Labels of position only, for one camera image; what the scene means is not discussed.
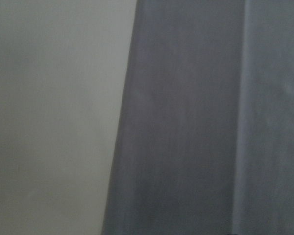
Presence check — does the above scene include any brown t-shirt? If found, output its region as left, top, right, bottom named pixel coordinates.
left=102, top=0, right=294, bottom=235

